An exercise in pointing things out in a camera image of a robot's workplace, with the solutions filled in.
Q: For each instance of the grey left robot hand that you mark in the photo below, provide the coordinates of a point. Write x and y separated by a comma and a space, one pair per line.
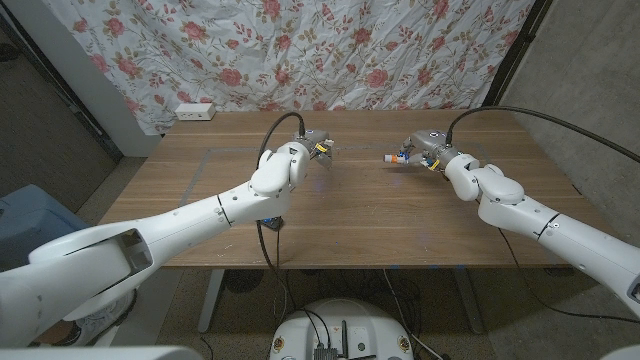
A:
320, 145

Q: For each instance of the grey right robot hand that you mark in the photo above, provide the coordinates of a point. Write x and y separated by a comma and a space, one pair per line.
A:
432, 147

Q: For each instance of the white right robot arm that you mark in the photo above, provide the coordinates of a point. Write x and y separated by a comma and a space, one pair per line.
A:
550, 225

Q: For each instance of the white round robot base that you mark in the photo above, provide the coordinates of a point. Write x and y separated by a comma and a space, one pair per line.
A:
341, 320

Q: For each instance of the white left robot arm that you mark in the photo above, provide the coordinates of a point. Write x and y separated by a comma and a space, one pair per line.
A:
175, 225

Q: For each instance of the black TV remote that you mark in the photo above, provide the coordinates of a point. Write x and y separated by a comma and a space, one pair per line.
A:
272, 223

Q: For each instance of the floral backdrop cloth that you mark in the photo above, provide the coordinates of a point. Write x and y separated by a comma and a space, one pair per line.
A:
300, 50

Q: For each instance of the black backdrop stand pole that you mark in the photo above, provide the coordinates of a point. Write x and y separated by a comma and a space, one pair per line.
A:
512, 57

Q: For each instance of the white power strip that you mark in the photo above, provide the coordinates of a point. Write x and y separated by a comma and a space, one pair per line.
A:
195, 111

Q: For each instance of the black round floor disc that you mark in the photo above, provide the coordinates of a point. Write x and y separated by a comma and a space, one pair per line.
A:
242, 280

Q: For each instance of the grey table leg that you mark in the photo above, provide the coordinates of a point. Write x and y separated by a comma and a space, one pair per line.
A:
470, 305

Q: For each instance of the white table leg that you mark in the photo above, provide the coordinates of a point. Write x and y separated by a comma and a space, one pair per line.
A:
210, 305

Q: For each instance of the grey black sneaker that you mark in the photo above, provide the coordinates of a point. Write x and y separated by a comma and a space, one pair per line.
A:
100, 320

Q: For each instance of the blue plastic bin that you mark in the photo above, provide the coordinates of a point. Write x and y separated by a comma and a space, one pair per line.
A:
30, 220

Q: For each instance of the black door frame strip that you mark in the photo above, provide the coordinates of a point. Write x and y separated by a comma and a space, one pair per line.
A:
107, 145

